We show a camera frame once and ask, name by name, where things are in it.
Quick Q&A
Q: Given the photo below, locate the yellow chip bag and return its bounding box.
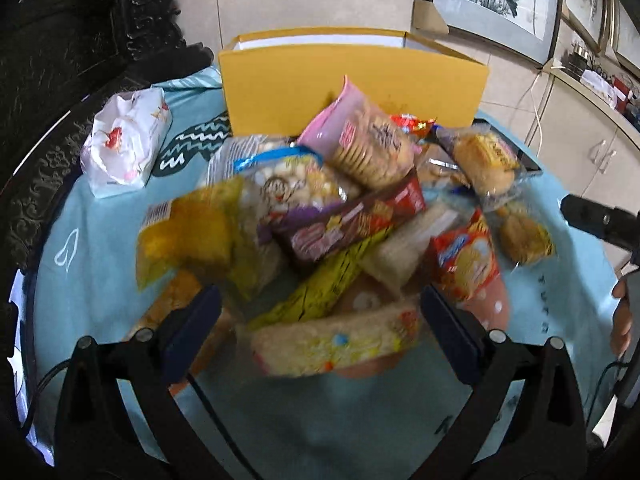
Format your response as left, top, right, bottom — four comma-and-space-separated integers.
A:
136, 177, 251, 301

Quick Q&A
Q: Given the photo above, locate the white snack bag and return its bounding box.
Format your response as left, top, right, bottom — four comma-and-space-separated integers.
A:
80, 86, 173, 200

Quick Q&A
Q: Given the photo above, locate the bread packet yellow label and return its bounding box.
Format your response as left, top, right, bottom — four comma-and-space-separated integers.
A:
436, 127, 522, 203

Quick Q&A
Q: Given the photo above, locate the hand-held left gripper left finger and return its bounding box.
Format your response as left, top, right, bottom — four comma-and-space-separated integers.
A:
52, 284, 236, 480

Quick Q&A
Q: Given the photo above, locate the dark carved wooden furniture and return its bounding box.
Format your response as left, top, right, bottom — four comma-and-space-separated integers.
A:
0, 0, 217, 281

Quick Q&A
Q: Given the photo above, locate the long yellow snack packet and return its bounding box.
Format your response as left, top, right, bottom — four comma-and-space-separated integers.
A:
248, 227, 396, 332

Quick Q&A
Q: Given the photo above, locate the white cable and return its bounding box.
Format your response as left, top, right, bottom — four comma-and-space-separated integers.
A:
520, 64, 557, 148

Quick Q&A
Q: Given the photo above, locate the rice cracker bar packet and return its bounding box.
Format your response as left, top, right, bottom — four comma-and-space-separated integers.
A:
249, 304, 422, 379

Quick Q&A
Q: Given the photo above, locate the white cabinet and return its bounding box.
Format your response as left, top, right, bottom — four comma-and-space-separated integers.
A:
520, 60, 640, 243

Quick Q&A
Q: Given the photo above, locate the light blue tablecloth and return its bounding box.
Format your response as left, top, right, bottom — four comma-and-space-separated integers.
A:
15, 64, 623, 480

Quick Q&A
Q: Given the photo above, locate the small cake packet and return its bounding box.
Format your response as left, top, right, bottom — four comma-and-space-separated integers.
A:
495, 202, 557, 267

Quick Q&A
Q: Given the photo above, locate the clear marshmallow bag blue label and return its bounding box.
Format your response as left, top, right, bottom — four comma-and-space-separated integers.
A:
199, 134, 362, 248

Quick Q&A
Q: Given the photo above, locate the pink cracker packet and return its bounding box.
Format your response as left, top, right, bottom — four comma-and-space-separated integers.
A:
298, 76, 417, 192

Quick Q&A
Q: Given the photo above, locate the black cable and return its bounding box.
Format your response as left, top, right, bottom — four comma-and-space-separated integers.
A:
20, 359, 72, 430

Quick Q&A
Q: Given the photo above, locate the person's right hand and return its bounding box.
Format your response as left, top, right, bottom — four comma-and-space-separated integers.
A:
610, 276, 634, 357

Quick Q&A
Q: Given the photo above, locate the white sandwich packet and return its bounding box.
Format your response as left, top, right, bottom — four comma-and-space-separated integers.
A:
359, 199, 462, 297

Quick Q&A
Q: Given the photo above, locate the small red candy wrapper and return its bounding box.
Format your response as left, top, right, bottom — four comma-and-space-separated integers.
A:
389, 113, 437, 134

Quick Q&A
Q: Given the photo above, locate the red brown biscuit box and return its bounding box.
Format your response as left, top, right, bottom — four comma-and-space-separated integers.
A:
271, 172, 427, 267

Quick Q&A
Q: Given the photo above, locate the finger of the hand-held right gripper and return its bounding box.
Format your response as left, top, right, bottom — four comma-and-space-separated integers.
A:
559, 194, 640, 252

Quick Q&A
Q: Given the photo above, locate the yellow cardboard box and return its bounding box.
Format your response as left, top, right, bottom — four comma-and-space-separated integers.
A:
218, 28, 490, 137

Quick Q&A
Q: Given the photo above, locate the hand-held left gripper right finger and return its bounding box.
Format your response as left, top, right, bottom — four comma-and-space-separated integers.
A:
400, 285, 591, 480

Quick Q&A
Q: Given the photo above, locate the red orange snack packet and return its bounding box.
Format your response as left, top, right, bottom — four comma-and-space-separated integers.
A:
429, 209, 502, 303

